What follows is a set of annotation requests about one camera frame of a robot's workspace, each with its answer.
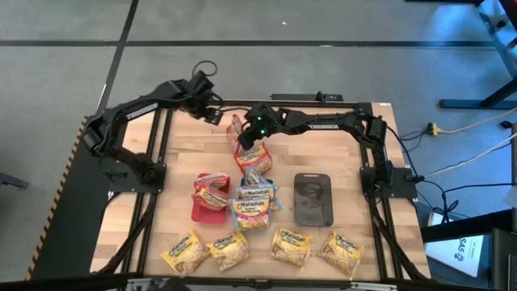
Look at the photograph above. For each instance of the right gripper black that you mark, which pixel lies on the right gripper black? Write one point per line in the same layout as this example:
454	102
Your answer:
268	119

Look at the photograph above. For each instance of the black furniture foot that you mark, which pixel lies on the black furniture foot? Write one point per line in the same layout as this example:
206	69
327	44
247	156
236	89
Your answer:
12	181

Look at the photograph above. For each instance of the black desk leg frame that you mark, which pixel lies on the black desk leg frame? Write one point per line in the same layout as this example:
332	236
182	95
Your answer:
464	104

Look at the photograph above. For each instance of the silver table edge rail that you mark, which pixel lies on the silver table edge rail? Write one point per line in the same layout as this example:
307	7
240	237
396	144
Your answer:
363	286

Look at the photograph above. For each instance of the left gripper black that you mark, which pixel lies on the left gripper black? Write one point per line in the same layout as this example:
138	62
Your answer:
198	95

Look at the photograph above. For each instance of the red plastic bin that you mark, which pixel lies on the red plastic bin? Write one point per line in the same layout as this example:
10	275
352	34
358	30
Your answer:
208	216

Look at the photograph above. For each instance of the yellow Maruchan ramen pack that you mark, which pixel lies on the yellow Maruchan ramen pack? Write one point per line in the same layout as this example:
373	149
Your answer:
186	252
291	246
229	250
341	254

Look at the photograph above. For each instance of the black aluminium table frame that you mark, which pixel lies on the black aluminium table frame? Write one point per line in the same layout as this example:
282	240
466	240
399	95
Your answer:
347	104

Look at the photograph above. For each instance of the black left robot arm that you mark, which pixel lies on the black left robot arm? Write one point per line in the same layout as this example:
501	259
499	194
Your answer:
137	109

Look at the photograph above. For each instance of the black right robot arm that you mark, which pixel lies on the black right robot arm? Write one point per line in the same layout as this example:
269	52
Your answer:
323	123

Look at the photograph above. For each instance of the black bracket bar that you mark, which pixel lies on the black bracket bar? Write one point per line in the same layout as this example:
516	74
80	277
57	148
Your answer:
299	97

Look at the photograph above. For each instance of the blue Maruchan ramen pack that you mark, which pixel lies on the blue Maruchan ramen pack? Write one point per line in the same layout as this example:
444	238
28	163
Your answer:
250	214
252	176
258	194

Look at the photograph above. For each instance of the black plastic bin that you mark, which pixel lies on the black plastic bin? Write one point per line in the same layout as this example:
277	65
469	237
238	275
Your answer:
313	200

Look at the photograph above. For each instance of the white printed paper sign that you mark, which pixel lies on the white printed paper sign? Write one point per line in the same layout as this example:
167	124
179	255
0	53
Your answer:
452	250

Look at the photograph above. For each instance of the black desk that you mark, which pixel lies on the black desk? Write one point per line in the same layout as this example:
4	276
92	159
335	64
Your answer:
505	258

